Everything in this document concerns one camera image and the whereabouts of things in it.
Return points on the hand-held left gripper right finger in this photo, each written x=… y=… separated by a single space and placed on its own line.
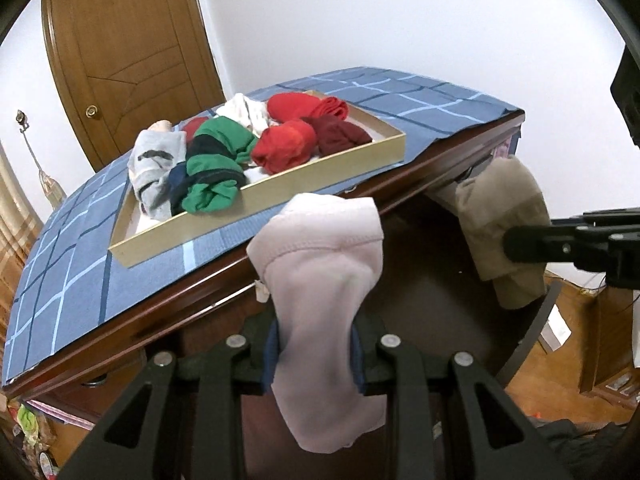
x=357 y=365

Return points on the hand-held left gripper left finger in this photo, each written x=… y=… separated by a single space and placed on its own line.
x=270 y=360

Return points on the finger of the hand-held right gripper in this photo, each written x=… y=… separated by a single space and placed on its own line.
x=530 y=245
x=595 y=217

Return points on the beige underwear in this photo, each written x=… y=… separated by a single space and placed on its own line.
x=495 y=210

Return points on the white lilac underwear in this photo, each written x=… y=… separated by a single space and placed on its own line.
x=320 y=270

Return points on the cream shallow tray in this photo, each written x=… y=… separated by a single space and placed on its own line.
x=200 y=232

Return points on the green and black sock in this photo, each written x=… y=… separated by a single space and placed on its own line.
x=210 y=197
x=222 y=137

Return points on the navy blue underwear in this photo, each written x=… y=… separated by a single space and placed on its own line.
x=177 y=185

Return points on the dark red underwear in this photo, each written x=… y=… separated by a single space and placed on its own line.
x=340 y=132

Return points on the grey underwear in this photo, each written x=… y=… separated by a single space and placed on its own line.
x=150 y=170

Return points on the bright red sock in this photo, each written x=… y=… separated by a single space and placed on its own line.
x=305 y=105

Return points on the pinkish white sock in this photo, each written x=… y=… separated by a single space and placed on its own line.
x=160 y=125

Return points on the small wooden desk drawer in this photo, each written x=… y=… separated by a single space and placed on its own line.
x=65 y=395

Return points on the small wooden cabinet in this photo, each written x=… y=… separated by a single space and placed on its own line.
x=612 y=340

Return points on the white flat box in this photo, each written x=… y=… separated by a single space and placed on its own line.
x=555 y=330

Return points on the dark wooden desk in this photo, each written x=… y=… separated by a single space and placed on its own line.
x=200 y=300

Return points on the pink patterned cloth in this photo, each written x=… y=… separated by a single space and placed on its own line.
x=504 y=150

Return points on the person's dark trousers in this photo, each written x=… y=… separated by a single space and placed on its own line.
x=585 y=447

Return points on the blue checked tablecloth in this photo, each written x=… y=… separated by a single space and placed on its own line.
x=75 y=260

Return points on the colourful packets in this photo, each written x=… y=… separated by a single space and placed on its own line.
x=27 y=425

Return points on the beige patterned curtain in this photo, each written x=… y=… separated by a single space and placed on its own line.
x=15 y=220

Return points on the brass door knob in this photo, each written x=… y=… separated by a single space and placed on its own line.
x=91 y=111

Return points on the wooden door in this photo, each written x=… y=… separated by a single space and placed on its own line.
x=130 y=35

